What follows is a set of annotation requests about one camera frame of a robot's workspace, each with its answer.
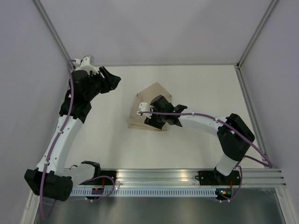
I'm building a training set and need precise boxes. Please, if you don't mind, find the aluminium frame post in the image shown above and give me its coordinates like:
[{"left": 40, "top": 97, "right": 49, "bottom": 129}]
[
  {"left": 235, "top": 0, "right": 280, "bottom": 70},
  {"left": 31, "top": 0, "right": 71, "bottom": 68}
]

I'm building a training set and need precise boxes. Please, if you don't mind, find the white slotted cable duct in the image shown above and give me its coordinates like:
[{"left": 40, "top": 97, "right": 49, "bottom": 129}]
[{"left": 70, "top": 187, "right": 216, "bottom": 197}]

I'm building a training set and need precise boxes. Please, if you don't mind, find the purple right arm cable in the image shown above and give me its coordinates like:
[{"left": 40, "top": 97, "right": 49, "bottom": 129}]
[{"left": 137, "top": 111, "right": 273, "bottom": 203}]

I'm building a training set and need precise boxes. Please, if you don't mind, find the aluminium left frame post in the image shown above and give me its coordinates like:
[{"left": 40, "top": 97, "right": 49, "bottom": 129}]
[{"left": 31, "top": 0, "right": 71, "bottom": 68}]

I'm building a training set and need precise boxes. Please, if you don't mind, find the beige cloth napkin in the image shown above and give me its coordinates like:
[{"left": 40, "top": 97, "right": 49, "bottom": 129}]
[{"left": 128, "top": 82, "right": 172, "bottom": 132}]

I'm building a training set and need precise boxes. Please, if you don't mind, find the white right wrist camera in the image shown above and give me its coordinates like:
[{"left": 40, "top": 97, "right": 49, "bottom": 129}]
[{"left": 136, "top": 102, "right": 154, "bottom": 119}]

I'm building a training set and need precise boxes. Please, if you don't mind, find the aluminium rear frame bar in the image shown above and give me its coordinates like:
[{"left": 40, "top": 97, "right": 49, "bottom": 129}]
[{"left": 96, "top": 62, "right": 238, "bottom": 67}]

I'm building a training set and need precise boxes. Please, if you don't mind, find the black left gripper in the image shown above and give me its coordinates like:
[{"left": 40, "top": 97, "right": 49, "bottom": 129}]
[{"left": 85, "top": 66, "right": 121, "bottom": 101}]

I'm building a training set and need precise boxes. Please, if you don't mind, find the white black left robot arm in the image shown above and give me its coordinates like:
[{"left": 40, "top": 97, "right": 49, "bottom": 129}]
[{"left": 24, "top": 67, "right": 121, "bottom": 201}]

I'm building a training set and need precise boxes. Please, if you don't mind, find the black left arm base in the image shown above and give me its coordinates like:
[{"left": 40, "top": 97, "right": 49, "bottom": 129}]
[{"left": 79, "top": 170, "right": 117, "bottom": 188}]

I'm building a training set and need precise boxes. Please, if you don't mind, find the aluminium front mounting rail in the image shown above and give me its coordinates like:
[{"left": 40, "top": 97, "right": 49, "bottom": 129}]
[{"left": 63, "top": 168, "right": 288, "bottom": 187}]

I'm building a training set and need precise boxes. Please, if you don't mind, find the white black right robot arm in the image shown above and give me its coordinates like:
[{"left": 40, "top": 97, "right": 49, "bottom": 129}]
[{"left": 137, "top": 95, "right": 255, "bottom": 184}]

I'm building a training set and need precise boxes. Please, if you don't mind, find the aluminium right frame post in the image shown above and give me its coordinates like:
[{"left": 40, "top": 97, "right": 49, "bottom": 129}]
[{"left": 235, "top": 0, "right": 280, "bottom": 70}]

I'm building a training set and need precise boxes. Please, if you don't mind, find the aluminium table edge rail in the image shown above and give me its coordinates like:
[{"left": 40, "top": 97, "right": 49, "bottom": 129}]
[{"left": 234, "top": 65, "right": 274, "bottom": 167}]

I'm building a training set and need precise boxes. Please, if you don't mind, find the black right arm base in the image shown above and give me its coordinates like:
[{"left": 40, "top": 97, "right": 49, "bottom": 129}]
[{"left": 194, "top": 170, "right": 241, "bottom": 187}]

